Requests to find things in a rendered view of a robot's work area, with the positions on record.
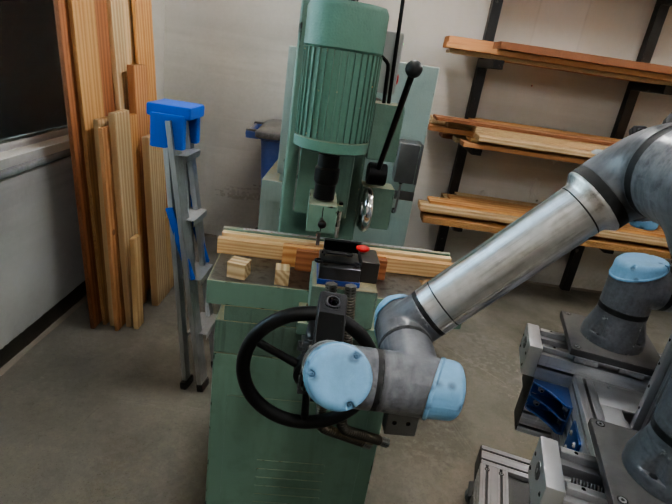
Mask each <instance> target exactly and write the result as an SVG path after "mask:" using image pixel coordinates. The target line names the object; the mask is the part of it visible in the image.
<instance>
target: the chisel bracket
mask: <svg viewBox="0 0 672 504"><path fill-rule="evenodd" d="M313 195H314V189H310V191H309V199H308V207H307V218H306V231H310V232H317V233H327V234H334V232H335V227H337V222H336V218H337V215H338V214H339V211H338V205H337V197H336V193H335V195H334V200H332V201H323V200H318V199H315V198H314V197H313ZM320 218H323V219H324V221H325V222H326V227H325V228H324V229H321V228H319V227H318V222H319V221H320Z"/></svg>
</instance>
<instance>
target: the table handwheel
mask: <svg viewBox="0 0 672 504"><path fill-rule="evenodd" d="M316 312H317V306H298V307H292V308H288V309H284V310H281V311H278V312H276V313H274V314H271V315H270V316H268V317H266V318H265V319H263V320H262V321H260V322H259V323H258V324H257V325H256V326H255V327H253V328H252V330H251V331H250V332H249V333H248V334H247V336H246V337H245V339H244V340H243V342H242V344H241V346H240V349H239V352H238V355H237V360H236V376H237V380H238V384H239V387H240V389H241V392H242V393H243V395H244V397H245V398H246V400H247V401H248V402H249V404H250V405H251V406H252V407H253V408H254V409H255V410H256V411H257V412H259V413H260V414H261V415H263V416H264V417H266V418H268V419H269V420H271V421H273V422H276V423H278V424H281V425H284V426H287V427H292V428H298V429H317V428H323V427H328V426H332V425H335V424H338V423H340V422H342V421H344V420H346V419H348V418H350V417H352V416H353V415H355V414H356V413H357V412H358V411H360V410H357V409H351V410H348V411H342V412H336V411H330V412H327V413H323V414H317V415H309V404H310V400H309V396H308V395H305V394H303V395H302V407H301V415H299V414H293V413H289V412H286V411H283V410H281V409H279V408H277V407H275V406H273V405H272V404H270V403H269V402H268V401H266V400H265V399H264V398H263V397H262V396H261V395H260V393H259V392H258V391H257V389H256V388H255V386H254V384H253V381H252V378H251V373H250V362H251V358H252V355H253V352H254V350H255V348H256V346H257V347H259V348H261V349H263V350H265V351H266V352H268V353H270V354H272V355H274V356H276V357H277V358H279V359H281V360H282V361H284V362H286V363H287V364H289V365H291V366H292V367H294V371H293V378H294V381H295V383H296V384H297V383H298V377H299V375H300V370H301V364H302V358H303V354H302V351H301V354H300V355H299V356H298V357H297V358H295V357H293V356H291V355H289V354H287V353H285V352H283V351H281V350H280V349H278V348H276V347H274V346H273V345H271V344H269V343H268V342H266V341H264V340H262V339H263V338H264V337H265V336H266V335H267V334H268V333H270V332H271V331H273V330H274V329H276V328H278V327H280V326H283V325H285V324H288V323H292V322H297V321H310V320H315V319H316ZM345 331H346V332H347V333H348V334H350V335H351V336H352V337H353V338H354V339H355V340H356V341H357V343H358V344H359V345H358V346H364V347H371V348H376V345H375V343H374V341H373V340H372V338H371V336H370V335H369V334H368V332H367V331H366V330H365V329H364V328H363V327H362V326H361V325H360V324H359V323H358V322H356V321H355V320H354V319H352V318H351V317H349V316H347V315H346V325H345Z"/></svg>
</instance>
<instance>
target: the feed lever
mask: <svg viewBox="0 0 672 504"><path fill-rule="evenodd" d="M422 71H423V66H422V64H421V62H420V61H418V60H411V61H409V62H408V63H407V65H406V67H405V72H406V74H407V76H408V77H407V80H406V83H405V86H404V88H403V91H402V94H401V97H400V100H399V103H398V106H397V109H396V111H395V114H394V117H393V120H392V123H391V126H390V129H389V132H388V134H387V137H386V140H385V143H384V146H383V149H382V152H381V155H380V158H379V160H378V163H376V162H369V163H368V166H367V171H366V183H367V184H371V185H379V186H384V185H385V183H386V179H387V173H388V166H387V164H384V163H383V162H384V160H385V157H386V154H387V151H388V149H389V146H390V143H391V140H392V138H393V135H394V132H395V130H396V127H397V124H398V121H399V119H400V116H401V113H402V110H403V108H404V105H405V102H406V99H407V97H408V94H409V91H410V89H411V86H412V83H413V80H414V78H417V77H419V76H420V75H421V73H422Z"/></svg>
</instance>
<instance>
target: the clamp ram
mask: <svg viewBox="0 0 672 504"><path fill-rule="evenodd" d="M357 245H362V243H361V242H355V241H347V240H339V239H330V238H325V239H324V246H323V248H325V250H331V251H340V252H349V253H357V254H358V250H357V249H356V246H357Z"/></svg>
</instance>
